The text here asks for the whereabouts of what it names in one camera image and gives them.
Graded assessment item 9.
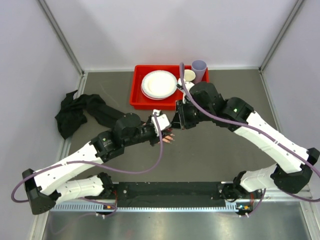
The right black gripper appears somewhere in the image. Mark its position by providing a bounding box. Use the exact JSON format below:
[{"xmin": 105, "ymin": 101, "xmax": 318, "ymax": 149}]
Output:
[{"xmin": 170, "ymin": 98, "xmax": 213, "ymax": 130}]

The grey slotted cable duct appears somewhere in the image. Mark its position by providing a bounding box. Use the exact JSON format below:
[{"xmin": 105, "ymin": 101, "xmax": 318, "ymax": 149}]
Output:
[{"xmin": 50, "ymin": 201, "xmax": 253, "ymax": 213}]

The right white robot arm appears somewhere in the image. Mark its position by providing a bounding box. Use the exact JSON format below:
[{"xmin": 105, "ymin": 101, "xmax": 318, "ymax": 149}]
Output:
[{"xmin": 171, "ymin": 80, "xmax": 319, "ymax": 198}]

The white paper plates stack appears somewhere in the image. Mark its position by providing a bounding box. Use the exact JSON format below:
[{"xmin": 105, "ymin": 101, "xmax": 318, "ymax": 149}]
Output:
[{"xmin": 140, "ymin": 70, "xmax": 178, "ymax": 100}]

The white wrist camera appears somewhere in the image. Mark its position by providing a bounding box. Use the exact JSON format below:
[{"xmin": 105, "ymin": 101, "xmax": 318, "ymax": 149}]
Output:
[
  {"xmin": 151, "ymin": 109, "xmax": 171, "ymax": 135},
  {"xmin": 176, "ymin": 78, "xmax": 195, "ymax": 94}
]

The dark green mug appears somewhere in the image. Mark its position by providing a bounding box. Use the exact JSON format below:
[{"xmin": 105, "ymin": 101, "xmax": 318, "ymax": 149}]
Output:
[{"xmin": 183, "ymin": 69, "xmax": 196, "ymax": 82}]

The black sleeve cloth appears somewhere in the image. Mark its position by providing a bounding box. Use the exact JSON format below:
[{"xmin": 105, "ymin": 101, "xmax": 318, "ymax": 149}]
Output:
[{"xmin": 55, "ymin": 90, "xmax": 125, "ymax": 140}]

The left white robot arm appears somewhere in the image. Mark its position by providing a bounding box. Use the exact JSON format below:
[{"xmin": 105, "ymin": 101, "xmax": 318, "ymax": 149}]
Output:
[{"xmin": 22, "ymin": 110, "xmax": 171, "ymax": 215}]

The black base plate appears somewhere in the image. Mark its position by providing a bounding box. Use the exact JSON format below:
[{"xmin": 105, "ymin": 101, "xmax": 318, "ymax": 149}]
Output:
[{"xmin": 108, "ymin": 182, "xmax": 226, "ymax": 208}]

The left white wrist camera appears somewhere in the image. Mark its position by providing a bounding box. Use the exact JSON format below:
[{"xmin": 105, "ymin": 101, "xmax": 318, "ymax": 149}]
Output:
[{"xmin": 151, "ymin": 109, "xmax": 171, "ymax": 135}]

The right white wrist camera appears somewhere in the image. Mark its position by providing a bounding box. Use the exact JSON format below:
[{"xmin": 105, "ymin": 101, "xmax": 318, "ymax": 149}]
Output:
[{"xmin": 176, "ymin": 78, "xmax": 195, "ymax": 94}]

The mannequin hand with nails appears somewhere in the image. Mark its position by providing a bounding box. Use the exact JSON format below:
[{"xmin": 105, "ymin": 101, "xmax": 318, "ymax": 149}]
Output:
[{"xmin": 141, "ymin": 121, "xmax": 175, "ymax": 146}]

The lavender plastic cup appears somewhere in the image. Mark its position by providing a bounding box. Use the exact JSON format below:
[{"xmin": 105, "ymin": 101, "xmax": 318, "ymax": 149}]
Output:
[{"xmin": 191, "ymin": 59, "xmax": 207, "ymax": 84}]

